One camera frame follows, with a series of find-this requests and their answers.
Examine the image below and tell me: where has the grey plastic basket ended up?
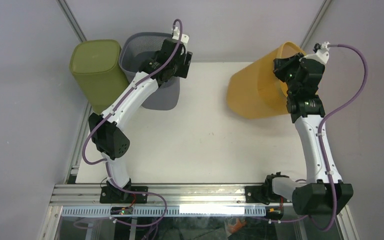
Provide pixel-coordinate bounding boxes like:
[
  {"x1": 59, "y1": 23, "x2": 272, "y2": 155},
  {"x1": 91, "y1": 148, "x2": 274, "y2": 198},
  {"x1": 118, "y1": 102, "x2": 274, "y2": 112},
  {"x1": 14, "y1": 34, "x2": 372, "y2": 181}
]
[{"x1": 118, "y1": 31, "x2": 182, "y2": 111}]

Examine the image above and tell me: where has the yellow plastic basket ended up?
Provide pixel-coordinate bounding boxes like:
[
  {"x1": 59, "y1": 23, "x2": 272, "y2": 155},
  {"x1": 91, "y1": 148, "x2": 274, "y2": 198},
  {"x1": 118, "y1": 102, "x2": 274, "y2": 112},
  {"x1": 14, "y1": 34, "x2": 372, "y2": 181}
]
[{"x1": 226, "y1": 41, "x2": 306, "y2": 119}]

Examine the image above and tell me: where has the green plastic basket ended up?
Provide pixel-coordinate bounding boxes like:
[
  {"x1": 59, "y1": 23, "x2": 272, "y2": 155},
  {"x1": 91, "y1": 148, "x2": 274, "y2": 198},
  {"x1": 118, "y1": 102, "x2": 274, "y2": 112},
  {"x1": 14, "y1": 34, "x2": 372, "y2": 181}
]
[{"x1": 69, "y1": 39, "x2": 129, "y2": 115}]

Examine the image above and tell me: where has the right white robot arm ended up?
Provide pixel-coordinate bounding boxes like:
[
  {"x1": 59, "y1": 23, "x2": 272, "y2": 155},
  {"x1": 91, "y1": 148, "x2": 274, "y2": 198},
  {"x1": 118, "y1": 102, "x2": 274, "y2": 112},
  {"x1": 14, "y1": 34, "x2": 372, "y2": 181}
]
[{"x1": 262, "y1": 53, "x2": 354, "y2": 216}]

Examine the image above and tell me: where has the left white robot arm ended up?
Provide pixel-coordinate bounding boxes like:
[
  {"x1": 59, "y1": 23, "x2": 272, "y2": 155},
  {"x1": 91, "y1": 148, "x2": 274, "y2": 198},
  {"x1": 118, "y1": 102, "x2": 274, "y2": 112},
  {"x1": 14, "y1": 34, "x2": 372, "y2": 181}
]
[{"x1": 86, "y1": 38, "x2": 193, "y2": 203}]

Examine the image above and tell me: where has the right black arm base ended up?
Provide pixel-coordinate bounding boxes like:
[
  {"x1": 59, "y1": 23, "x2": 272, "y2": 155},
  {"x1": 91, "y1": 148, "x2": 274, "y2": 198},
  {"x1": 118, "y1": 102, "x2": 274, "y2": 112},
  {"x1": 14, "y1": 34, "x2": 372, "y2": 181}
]
[{"x1": 244, "y1": 171, "x2": 289, "y2": 205}]

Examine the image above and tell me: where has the orange object under table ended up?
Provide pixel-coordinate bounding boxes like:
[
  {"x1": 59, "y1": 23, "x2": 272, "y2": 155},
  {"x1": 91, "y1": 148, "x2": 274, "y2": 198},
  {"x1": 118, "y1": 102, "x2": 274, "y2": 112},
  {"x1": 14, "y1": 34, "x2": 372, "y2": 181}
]
[{"x1": 226, "y1": 217, "x2": 247, "y2": 234}]

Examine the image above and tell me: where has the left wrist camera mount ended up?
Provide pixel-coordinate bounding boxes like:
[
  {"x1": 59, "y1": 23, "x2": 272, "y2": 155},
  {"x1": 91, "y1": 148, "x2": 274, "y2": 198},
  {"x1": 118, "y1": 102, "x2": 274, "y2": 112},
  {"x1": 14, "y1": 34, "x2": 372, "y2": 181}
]
[{"x1": 171, "y1": 26, "x2": 190, "y2": 46}]

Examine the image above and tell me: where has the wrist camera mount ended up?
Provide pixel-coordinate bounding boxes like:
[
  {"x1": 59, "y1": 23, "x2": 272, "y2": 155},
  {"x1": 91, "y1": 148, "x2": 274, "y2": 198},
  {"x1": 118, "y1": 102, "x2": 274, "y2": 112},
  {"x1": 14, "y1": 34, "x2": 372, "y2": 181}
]
[
  {"x1": 311, "y1": 41, "x2": 331, "y2": 65},
  {"x1": 171, "y1": 26, "x2": 190, "y2": 46}
]

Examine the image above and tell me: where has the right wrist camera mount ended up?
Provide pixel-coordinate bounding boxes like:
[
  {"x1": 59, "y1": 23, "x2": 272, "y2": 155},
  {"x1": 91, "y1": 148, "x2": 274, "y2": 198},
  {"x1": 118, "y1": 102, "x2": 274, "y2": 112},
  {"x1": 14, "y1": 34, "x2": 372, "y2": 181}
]
[{"x1": 311, "y1": 41, "x2": 331, "y2": 65}]

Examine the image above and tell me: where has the aluminium front rail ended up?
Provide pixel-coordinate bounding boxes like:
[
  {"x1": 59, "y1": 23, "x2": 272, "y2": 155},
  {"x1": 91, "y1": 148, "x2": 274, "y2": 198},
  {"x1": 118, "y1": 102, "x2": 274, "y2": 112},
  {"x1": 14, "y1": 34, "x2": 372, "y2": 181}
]
[{"x1": 49, "y1": 183, "x2": 299, "y2": 207}]

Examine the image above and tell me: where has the white slotted cable duct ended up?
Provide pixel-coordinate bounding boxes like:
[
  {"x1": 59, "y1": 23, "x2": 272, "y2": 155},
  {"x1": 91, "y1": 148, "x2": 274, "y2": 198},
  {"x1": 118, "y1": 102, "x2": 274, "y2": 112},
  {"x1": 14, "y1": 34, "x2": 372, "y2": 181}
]
[{"x1": 61, "y1": 203, "x2": 266, "y2": 218}]

